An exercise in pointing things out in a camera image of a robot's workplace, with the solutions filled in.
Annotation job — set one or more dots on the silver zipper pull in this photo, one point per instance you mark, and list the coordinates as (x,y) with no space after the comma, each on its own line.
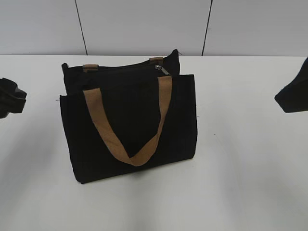
(159,67)

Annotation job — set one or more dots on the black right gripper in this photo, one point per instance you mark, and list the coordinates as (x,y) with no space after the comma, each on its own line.
(294,97)

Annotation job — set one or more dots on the tan rear bag handle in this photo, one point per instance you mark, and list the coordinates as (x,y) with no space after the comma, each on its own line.
(95,67)

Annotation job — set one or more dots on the black canvas tote bag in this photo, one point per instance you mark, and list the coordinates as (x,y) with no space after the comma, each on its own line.
(130,99)

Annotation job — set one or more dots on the tan front bag handle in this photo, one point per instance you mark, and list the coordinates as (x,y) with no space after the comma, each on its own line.
(94,102)

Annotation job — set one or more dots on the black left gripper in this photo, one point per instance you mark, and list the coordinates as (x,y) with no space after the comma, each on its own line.
(12,99)

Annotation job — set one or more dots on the tan bag handle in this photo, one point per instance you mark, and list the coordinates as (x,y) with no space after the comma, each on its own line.
(94,102)
(95,67)

